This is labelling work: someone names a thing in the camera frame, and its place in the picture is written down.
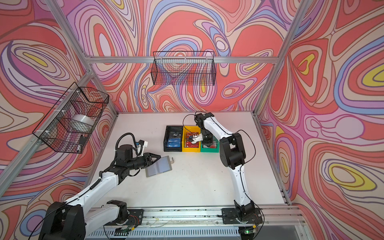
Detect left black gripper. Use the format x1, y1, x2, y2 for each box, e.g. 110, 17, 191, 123
125, 153, 161, 172

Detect grey card holder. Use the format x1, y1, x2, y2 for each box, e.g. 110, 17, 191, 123
146, 156, 174, 178

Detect blue card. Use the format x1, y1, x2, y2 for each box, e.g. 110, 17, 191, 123
167, 138, 182, 148

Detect white card with red blob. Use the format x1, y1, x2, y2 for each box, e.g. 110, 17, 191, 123
204, 141, 217, 149

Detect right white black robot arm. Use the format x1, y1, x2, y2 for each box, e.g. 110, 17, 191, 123
193, 113, 258, 223

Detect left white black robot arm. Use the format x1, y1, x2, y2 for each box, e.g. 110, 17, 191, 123
39, 153, 161, 240

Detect green plastic bin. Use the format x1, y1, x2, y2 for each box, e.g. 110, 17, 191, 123
201, 132, 220, 153

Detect yellow plastic bin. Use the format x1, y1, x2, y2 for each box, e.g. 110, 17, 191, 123
182, 126, 201, 153

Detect black plastic bin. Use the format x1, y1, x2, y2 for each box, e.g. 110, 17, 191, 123
163, 126, 183, 152

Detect small black device in basket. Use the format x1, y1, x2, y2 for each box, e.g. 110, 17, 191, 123
78, 135, 88, 149

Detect silver tape roll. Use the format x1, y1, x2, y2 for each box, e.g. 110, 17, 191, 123
69, 114, 95, 133

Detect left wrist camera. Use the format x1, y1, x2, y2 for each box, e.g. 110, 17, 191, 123
115, 145, 135, 161

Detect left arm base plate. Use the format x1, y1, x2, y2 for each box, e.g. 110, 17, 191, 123
105, 209, 144, 227

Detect black wire basket back wall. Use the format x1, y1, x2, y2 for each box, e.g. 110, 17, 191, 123
151, 51, 217, 86

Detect black wire basket wall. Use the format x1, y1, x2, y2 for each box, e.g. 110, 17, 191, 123
33, 83, 110, 154
151, 51, 217, 86

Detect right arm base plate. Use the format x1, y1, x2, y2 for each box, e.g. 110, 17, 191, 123
218, 208, 263, 226

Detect black wire basket left wall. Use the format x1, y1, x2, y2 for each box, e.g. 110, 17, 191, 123
33, 83, 110, 154

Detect aluminium front rail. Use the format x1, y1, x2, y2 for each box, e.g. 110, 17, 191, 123
59, 205, 307, 229

